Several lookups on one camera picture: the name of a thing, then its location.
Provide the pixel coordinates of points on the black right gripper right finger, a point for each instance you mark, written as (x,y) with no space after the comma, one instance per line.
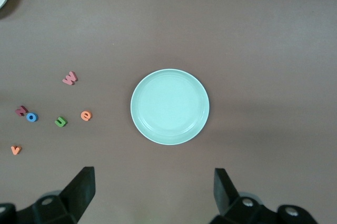
(229,203)

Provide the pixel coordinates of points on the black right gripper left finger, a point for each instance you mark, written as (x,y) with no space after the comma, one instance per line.
(73,197)

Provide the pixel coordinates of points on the green letter u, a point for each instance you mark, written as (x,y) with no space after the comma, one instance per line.
(60,122)

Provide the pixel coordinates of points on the orange letter e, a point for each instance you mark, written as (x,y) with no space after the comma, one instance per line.
(84,116)

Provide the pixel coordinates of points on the pink letter w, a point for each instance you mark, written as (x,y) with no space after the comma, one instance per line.
(70,77)

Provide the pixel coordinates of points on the orange letter v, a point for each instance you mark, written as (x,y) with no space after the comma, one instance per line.
(16,150)

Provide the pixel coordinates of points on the blue letter o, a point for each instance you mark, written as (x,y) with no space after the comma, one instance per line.
(28,117)

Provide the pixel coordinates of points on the pale green plate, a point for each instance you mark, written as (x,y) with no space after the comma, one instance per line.
(169,107)

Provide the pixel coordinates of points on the brown table cover sheet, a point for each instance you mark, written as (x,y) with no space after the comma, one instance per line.
(184,24)

